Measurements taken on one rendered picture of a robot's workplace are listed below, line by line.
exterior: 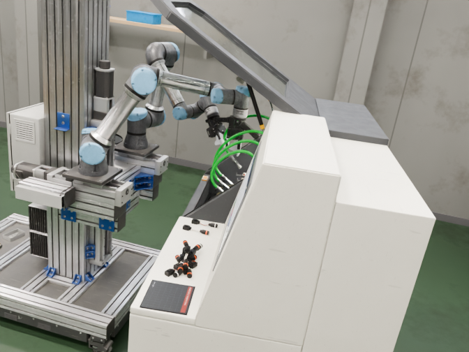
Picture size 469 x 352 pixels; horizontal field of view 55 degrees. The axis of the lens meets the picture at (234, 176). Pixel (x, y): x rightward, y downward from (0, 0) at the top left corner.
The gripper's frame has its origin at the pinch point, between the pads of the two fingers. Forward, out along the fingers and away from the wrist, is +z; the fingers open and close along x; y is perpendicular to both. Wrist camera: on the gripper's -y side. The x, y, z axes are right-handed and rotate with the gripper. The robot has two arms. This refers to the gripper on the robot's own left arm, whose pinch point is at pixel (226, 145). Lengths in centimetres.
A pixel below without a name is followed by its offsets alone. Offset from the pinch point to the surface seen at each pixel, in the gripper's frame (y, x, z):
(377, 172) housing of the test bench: -85, 39, 56
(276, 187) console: -72, 84, 56
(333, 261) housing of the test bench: -72, 68, 80
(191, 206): 15.9, 24.4, 28.7
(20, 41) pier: 278, -62, -282
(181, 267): -14, 72, 64
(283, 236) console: -65, 78, 69
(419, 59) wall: -64, -271, -86
